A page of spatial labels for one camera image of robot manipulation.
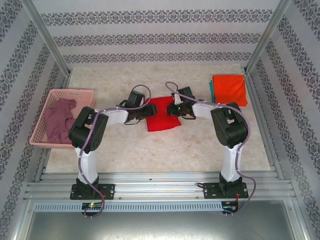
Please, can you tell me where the controller circuit board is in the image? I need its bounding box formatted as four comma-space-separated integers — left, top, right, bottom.
222, 201, 240, 213
81, 202, 104, 210

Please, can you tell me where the grey metal sheet panel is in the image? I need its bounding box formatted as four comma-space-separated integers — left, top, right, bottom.
14, 199, 310, 240

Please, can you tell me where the orange folded t-shirt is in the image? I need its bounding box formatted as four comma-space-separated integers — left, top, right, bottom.
212, 74, 249, 107

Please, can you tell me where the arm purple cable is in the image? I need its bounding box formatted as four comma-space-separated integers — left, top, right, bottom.
165, 81, 257, 219
77, 84, 153, 220

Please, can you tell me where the slotted grey cable duct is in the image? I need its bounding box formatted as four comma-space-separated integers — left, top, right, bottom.
33, 201, 224, 212

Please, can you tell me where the teal folded t-shirt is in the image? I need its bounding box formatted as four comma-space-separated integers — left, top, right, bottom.
208, 79, 218, 104

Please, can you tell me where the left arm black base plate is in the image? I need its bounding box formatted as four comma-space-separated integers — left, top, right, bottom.
69, 183, 116, 201

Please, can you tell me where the mauve t-shirt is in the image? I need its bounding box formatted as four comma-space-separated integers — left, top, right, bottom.
44, 98, 77, 145

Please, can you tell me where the aluminium frame post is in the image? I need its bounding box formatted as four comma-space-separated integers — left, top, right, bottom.
243, 0, 293, 75
23, 0, 72, 76

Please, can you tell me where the pink plastic basket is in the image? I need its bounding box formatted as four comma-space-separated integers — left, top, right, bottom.
29, 88, 97, 150

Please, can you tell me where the right controller circuit board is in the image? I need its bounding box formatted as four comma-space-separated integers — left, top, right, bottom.
222, 201, 240, 213

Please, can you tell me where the aluminium cross rail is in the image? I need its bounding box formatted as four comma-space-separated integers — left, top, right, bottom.
23, 171, 298, 202

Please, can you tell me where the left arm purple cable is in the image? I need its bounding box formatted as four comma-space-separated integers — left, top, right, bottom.
77, 84, 153, 220

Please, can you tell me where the red t-shirt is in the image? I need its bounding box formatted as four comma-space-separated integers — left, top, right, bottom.
145, 96, 182, 133

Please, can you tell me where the left controller circuit board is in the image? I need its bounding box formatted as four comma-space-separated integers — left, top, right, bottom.
81, 202, 104, 210

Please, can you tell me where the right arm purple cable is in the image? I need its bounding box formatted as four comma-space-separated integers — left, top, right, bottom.
165, 81, 257, 219

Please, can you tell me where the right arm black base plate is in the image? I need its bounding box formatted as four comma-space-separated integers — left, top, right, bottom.
202, 181, 250, 200

